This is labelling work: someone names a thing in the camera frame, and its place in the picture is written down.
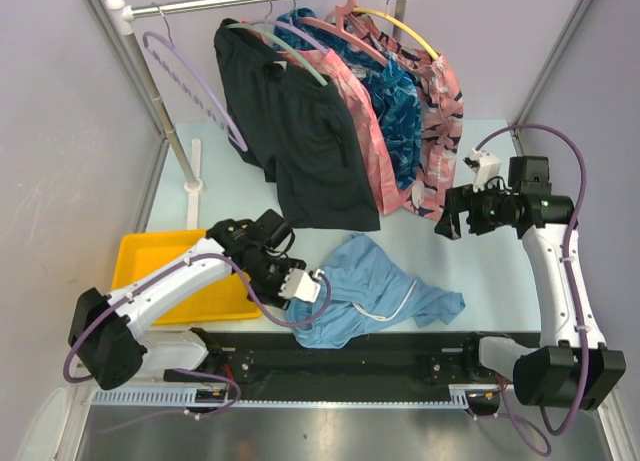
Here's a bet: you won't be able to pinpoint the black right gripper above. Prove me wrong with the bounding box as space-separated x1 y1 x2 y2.
434 178 517 240

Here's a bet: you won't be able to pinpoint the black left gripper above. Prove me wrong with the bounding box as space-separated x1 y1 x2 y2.
242 249 306 310

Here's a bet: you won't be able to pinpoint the light blue mesh shorts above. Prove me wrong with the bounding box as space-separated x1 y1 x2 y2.
286 233 466 349

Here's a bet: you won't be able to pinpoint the lilac plastic hanger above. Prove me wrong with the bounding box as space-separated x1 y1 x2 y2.
142 2 249 153

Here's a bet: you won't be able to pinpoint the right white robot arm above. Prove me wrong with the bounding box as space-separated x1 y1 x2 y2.
435 150 626 410

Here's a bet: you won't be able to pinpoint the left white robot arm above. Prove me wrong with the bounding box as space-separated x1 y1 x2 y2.
63 210 321 390

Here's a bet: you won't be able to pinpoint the pink navy patterned shorts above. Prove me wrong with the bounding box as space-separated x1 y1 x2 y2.
345 12 464 221

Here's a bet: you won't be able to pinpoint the blue floral shorts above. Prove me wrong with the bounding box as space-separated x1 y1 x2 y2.
278 8 422 190

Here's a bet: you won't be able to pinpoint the black shorts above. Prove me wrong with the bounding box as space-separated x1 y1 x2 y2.
214 18 380 232

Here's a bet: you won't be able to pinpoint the yellow plastic hanger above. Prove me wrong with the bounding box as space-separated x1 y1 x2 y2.
352 0 441 61

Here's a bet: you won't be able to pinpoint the pink plastic hanger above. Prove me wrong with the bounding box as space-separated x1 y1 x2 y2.
298 0 391 68

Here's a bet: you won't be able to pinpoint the green plastic hanger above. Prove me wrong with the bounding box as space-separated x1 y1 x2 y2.
227 23 328 86

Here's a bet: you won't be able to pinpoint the yellow plastic tray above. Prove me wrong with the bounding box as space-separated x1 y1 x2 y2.
110 230 261 333

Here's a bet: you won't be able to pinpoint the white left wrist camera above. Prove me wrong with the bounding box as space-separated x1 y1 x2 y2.
279 268 321 303

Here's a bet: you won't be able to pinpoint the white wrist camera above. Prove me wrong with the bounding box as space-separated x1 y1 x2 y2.
279 268 321 303
463 149 501 192

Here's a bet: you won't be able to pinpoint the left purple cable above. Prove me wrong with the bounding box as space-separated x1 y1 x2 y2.
62 253 331 435

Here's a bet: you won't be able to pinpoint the purple cable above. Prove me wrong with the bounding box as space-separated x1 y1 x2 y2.
62 253 331 435
471 123 591 457

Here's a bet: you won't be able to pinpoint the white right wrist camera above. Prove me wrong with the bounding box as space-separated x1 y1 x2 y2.
463 149 501 192

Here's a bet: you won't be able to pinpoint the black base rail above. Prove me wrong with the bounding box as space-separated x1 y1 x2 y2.
197 330 496 388

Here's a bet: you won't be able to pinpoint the white slotted cable duct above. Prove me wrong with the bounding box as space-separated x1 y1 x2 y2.
91 381 500 411

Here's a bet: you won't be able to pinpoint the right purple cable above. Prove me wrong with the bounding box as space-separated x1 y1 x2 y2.
471 123 591 457

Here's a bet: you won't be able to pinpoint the silver clothes rail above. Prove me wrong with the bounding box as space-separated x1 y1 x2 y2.
104 0 407 182

